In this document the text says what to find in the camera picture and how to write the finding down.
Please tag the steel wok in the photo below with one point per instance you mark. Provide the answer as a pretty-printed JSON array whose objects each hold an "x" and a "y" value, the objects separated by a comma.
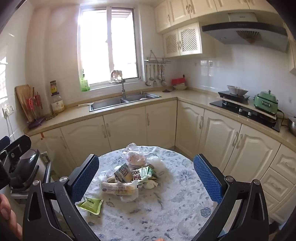
[{"x": 237, "y": 90}]

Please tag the white dish brush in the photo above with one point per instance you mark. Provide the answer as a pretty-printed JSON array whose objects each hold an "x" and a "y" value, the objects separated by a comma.
[{"x": 85, "y": 104}]

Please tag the grey range hood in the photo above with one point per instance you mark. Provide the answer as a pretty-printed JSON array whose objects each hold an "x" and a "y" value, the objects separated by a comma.
[{"x": 245, "y": 30}]

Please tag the green dish soap bottle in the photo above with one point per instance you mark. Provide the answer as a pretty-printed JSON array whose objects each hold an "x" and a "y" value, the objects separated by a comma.
[{"x": 84, "y": 84}]

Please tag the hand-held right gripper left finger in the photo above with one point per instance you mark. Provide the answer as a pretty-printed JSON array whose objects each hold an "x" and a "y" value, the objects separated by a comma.
[{"x": 85, "y": 178}]

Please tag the red and white bowl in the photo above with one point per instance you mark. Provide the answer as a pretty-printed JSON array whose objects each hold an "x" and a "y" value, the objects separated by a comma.
[{"x": 178, "y": 81}]

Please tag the steel pan on counter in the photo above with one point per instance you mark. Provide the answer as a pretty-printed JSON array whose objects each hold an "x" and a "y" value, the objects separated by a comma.
[{"x": 292, "y": 126}]

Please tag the hanging steel utensil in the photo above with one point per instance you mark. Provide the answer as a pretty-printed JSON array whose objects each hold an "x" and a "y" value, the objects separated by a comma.
[
  {"x": 147, "y": 78},
  {"x": 151, "y": 74},
  {"x": 163, "y": 80},
  {"x": 155, "y": 80},
  {"x": 159, "y": 74}
]

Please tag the stainless steel trash bin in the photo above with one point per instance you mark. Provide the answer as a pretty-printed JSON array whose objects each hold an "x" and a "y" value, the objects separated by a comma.
[{"x": 25, "y": 166}]

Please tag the green white printed snack packet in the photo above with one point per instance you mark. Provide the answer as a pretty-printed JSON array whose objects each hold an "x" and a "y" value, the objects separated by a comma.
[{"x": 143, "y": 173}]

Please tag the yellow label sauce bottle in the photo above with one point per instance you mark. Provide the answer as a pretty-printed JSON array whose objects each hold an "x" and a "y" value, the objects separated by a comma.
[{"x": 53, "y": 89}]

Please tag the crushed green white carton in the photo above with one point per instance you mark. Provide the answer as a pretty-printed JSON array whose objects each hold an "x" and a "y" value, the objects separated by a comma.
[{"x": 123, "y": 172}]

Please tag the clear plastic bag pink contents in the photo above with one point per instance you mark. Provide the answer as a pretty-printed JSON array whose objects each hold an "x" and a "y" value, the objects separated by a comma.
[{"x": 136, "y": 157}]

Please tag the white tissue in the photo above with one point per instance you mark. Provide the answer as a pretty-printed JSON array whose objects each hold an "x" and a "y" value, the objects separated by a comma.
[{"x": 149, "y": 184}]

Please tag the white translucent plastic bag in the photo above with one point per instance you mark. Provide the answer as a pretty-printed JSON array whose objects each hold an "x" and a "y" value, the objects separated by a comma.
[{"x": 157, "y": 164}]

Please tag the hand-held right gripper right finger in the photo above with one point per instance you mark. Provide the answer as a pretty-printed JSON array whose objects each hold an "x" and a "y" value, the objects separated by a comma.
[{"x": 207, "y": 178}]

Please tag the stainless steel double sink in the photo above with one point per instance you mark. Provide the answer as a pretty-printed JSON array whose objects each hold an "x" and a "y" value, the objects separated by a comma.
[{"x": 108, "y": 104}]

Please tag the small dark round mat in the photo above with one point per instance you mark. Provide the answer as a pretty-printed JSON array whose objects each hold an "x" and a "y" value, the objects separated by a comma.
[{"x": 166, "y": 90}]

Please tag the steel utensil hanging rail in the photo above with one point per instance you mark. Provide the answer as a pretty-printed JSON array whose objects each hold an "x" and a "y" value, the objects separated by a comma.
[{"x": 157, "y": 61}]

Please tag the wooden cutting board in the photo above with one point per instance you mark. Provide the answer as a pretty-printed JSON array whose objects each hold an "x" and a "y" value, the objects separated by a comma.
[{"x": 22, "y": 99}]

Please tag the steel sink faucet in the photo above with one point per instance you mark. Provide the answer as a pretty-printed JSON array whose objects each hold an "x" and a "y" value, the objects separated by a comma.
[{"x": 123, "y": 89}]

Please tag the brown paper ball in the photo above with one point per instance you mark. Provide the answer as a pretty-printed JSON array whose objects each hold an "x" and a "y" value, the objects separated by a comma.
[{"x": 111, "y": 180}]

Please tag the cream upper wall cabinets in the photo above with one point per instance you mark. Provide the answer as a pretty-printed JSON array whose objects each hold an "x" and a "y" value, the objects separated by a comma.
[{"x": 185, "y": 11}]

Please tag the person's left hand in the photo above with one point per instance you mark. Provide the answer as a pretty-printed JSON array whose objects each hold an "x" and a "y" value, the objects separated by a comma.
[{"x": 7, "y": 222}]

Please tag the cream lattice door wall cabinet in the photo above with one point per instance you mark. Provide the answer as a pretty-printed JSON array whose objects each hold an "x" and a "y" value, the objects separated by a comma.
[
  {"x": 185, "y": 41},
  {"x": 292, "y": 58}
]

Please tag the large clear plastic jar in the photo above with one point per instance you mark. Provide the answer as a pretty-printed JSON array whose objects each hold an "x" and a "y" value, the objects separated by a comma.
[{"x": 57, "y": 105}]

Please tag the green electric cooking pot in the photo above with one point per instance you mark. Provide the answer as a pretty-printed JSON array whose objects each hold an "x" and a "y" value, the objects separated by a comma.
[{"x": 266, "y": 102}]

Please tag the small windowsill figurine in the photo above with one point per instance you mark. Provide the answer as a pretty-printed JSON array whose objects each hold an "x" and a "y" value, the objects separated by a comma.
[{"x": 116, "y": 75}]

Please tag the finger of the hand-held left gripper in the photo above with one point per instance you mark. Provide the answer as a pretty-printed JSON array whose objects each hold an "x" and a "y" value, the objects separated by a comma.
[
  {"x": 4, "y": 142},
  {"x": 16, "y": 147}
]

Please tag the round table with carpet cover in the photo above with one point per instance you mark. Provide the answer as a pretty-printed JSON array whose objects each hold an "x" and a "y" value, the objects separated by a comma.
[{"x": 161, "y": 208}]

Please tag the black gas stove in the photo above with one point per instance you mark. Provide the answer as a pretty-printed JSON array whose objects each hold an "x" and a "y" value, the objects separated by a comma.
[{"x": 266, "y": 120}]

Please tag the cream lower kitchen cabinets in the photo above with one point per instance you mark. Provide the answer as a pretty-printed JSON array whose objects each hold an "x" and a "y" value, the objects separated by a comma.
[{"x": 161, "y": 125}]

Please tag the kitchen window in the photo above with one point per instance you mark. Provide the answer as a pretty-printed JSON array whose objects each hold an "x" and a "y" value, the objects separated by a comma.
[{"x": 108, "y": 44}]

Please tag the white wall socket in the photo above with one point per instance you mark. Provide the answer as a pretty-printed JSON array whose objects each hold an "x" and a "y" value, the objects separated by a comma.
[{"x": 8, "y": 110}]

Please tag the clear bread packet white label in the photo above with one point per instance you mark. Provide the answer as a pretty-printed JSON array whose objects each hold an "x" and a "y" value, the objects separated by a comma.
[{"x": 118, "y": 188}]

